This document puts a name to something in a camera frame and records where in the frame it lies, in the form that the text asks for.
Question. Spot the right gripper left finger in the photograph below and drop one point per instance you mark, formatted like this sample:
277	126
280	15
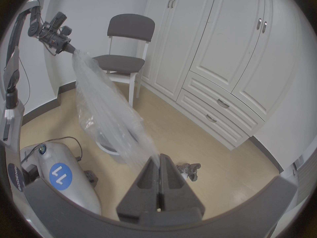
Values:
133	204

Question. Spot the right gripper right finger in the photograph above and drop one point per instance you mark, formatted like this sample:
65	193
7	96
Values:
188	202

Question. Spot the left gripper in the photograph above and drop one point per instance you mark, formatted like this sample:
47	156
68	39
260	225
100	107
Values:
53	40

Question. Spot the black plastic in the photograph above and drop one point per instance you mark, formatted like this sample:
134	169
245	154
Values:
190	168

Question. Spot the clear plastic bag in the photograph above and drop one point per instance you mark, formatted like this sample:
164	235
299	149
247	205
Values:
104	103

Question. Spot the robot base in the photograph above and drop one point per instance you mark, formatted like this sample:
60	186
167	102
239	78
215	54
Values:
74	182

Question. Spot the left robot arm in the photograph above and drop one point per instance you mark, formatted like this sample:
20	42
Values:
33	21

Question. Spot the white trash bin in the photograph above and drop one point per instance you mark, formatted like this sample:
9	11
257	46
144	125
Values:
115	156

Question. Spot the grey padded white chair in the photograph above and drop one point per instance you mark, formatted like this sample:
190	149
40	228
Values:
131	27

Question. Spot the grey curtain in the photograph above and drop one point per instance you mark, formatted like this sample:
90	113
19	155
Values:
304	182

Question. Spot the white wardrobe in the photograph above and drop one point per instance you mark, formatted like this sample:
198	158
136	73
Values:
223	46

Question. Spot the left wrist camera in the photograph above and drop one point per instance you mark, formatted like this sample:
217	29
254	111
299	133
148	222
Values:
58	20

